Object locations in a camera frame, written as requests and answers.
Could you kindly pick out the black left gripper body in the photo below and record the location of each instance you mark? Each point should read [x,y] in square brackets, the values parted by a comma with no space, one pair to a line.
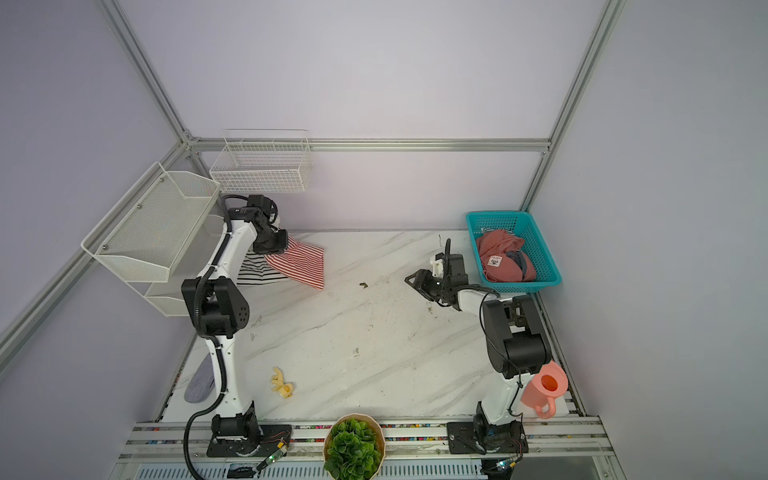
[271,242]

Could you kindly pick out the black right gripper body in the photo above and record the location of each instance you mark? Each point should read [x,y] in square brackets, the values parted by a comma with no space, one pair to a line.
[439,287]

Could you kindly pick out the black white striped tank top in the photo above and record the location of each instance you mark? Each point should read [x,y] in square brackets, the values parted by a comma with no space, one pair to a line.
[256,271]

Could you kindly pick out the red white striped tank top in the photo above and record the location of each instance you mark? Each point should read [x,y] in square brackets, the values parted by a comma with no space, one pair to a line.
[301,262]

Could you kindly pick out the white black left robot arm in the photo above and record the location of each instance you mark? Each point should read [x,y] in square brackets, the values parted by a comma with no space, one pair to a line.
[218,311]

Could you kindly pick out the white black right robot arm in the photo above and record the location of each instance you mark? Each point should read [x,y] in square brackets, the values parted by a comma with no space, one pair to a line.
[516,348]

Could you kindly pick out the dusty red tank top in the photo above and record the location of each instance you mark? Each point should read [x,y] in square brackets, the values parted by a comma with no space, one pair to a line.
[502,258]

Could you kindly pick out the teal plastic basket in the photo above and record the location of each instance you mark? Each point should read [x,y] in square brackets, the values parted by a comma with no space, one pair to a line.
[522,225]

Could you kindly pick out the white mesh two-tier shelf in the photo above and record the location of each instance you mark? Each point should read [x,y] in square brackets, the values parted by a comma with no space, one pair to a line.
[159,234]

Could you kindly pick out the pink watering can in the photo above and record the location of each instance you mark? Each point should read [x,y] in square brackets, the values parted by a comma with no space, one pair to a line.
[544,388]

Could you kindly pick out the yellow banana peel toy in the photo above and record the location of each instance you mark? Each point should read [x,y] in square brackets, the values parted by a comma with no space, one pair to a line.
[279,385]

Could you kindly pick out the green plant in pot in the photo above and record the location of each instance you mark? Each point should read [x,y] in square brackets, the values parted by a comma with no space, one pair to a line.
[355,448]

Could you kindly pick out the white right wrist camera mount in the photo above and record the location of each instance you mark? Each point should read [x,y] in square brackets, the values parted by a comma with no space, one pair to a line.
[438,265]

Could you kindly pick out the white wire wall basket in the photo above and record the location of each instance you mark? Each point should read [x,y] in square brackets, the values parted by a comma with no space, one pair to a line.
[261,161]

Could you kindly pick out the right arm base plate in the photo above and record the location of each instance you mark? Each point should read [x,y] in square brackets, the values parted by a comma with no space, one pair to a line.
[471,438]

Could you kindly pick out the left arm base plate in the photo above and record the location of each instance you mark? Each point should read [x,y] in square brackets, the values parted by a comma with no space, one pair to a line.
[260,444]

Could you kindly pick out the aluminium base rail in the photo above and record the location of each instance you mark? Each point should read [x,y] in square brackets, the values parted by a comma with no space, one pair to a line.
[415,449]

